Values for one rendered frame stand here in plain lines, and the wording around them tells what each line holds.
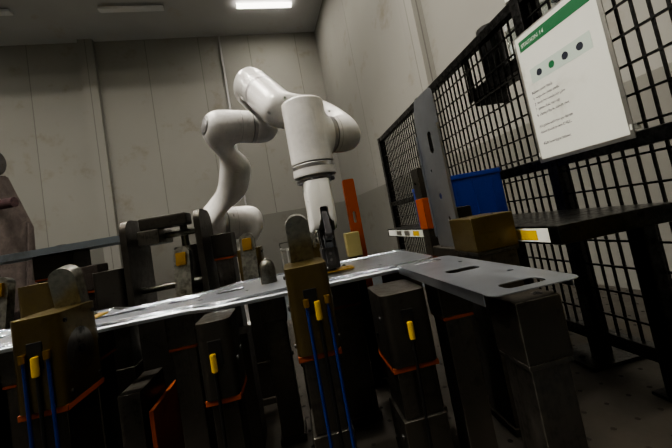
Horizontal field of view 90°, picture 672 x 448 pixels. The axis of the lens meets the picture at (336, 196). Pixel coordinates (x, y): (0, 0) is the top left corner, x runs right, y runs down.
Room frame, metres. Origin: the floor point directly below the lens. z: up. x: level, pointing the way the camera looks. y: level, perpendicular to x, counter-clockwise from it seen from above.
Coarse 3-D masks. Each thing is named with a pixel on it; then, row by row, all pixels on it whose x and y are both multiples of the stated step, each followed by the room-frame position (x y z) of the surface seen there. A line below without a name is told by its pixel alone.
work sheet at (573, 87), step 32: (576, 0) 0.62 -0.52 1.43; (544, 32) 0.71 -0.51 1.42; (576, 32) 0.64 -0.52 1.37; (608, 32) 0.58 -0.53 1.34; (544, 64) 0.73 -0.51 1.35; (576, 64) 0.66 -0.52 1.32; (608, 64) 0.60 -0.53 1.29; (544, 96) 0.75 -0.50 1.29; (576, 96) 0.67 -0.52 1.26; (608, 96) 0.61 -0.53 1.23; (544, 128) 0.77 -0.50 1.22; (576, 128) 0.69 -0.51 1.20; (608, 128) 0.62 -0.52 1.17; (544, 160) 0.79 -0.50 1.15
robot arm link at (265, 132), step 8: (240, 72) 0.86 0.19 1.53; (248, 72) 0.84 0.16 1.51; (256, 72) 0.83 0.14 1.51; (240, 80) 0.84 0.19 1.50; (248, 80) 0.81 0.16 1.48; (240, 88) 0.84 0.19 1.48; (240, 96) 0.88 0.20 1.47; (256, 120) 1.00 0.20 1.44; (256, 128) 1.00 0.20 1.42; (264, 128) 1.01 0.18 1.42; (272, 128) 1.01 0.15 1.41; (256, 136) 1.01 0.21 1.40; (264, 136) 1.03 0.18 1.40; (272, 136) 1.05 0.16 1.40
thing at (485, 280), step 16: (448, 256) 0.60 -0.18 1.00; (400, 272) 0.58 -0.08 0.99; (416, 272) 0.51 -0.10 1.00; (432, 272) 0.49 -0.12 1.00; (464, 272) 0.45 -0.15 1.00; (480, 272) 0.43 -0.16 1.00; (496, 272) 0.42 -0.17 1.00; (512, 272) 0.40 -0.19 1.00; (528, 272) 0.39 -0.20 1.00; (544, 272) 0.38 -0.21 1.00; (560, 272) 0.36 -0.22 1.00; (448, 288) 0.41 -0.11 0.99; (464, 288) 0.37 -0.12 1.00; (480, 288) 0.36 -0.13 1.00; (496, 288) 0.35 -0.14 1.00; (512, 288) 0.34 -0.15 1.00; (528, 288) 0.33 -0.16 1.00; (480, 304) 0.34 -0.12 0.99
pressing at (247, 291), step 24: (360, 264) 0.71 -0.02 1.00; (384, 264) 0.65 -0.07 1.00; (216, 288) 0.72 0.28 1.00; (240, 288) 0.70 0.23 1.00; (264, 288) 0.62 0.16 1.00; (120, 312) 0.66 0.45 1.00; (144, 312) 0.60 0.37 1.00; (168, 312) 0.58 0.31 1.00; (192, 312) 0.57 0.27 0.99; (0, 336) 0.63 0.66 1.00
